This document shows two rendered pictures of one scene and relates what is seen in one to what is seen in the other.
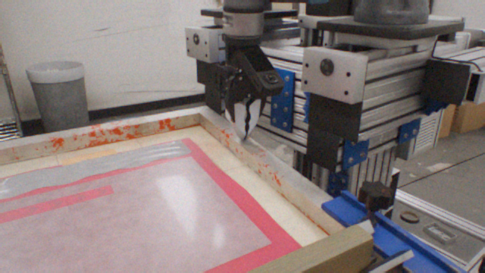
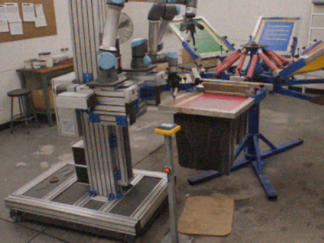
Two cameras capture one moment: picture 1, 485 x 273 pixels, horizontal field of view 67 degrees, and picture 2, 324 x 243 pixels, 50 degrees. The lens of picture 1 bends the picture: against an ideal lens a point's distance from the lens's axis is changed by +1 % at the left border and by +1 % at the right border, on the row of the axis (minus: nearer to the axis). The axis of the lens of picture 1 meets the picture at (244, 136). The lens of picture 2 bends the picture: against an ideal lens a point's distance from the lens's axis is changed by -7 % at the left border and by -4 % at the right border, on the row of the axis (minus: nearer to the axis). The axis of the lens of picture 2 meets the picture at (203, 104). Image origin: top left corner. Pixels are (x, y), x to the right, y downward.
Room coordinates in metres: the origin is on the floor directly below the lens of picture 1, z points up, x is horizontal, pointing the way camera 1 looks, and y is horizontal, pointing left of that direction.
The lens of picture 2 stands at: (2.04, 2.34, 1.77)
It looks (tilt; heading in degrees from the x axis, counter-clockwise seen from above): 16 degrees down; 235
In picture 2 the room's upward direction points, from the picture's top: 1 degrees counter-clockwise
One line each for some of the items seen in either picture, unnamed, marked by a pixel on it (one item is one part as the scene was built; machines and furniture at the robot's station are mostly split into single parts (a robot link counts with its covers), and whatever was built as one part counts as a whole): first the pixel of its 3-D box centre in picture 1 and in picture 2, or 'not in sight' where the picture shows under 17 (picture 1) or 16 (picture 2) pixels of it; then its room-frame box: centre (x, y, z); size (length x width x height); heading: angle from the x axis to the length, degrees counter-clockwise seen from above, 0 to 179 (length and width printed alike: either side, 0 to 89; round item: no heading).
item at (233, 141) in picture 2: not in sight; (239, 137); (0.35, 0.35, 0.74); 0.46 x 0.04 x 0.42; 31
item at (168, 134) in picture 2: not in sight; (171, 189); (0.96, 0.34, 0.48); 0.22 x 0.22 x 0.96; 31
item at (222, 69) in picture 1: (239, 66); (172, 79); (0.71, 0.01, 1.19); 0.09 x 0.08 x 0.12; 31
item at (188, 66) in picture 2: not in sight; (215, 73); (-0.48, -1.07, 0.91); 1.34 x 0.40 x 0.08; 91
